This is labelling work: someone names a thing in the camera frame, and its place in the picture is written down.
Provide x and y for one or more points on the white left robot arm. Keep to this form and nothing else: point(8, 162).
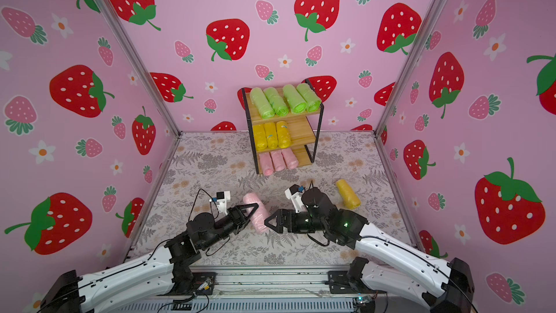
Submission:
point(166, 270)

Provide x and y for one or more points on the light green roll with label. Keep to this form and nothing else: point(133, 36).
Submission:
point(276, 101)

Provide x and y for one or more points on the pink roll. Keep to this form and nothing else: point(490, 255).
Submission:
point(260, 215)
point(266, 163)
point(290, 159)
point(278, 160)

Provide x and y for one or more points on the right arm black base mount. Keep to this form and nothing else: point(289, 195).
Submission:
point(350, 281)

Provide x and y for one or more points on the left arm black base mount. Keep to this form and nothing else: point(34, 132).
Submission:
point(188, 283)

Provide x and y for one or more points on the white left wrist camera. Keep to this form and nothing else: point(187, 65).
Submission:
point(221, 200)

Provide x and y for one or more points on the yellow roll with teal label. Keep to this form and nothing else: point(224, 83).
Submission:
point(283, 134)

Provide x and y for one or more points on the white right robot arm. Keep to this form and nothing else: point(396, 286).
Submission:
point(385, 265)

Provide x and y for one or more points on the aluminium front rail frame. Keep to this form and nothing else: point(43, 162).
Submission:
point(277, 289)

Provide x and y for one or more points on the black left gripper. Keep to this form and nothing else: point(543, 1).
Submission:
point(236, 221)

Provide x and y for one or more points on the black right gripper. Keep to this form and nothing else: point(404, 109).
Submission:
point(287, 219)

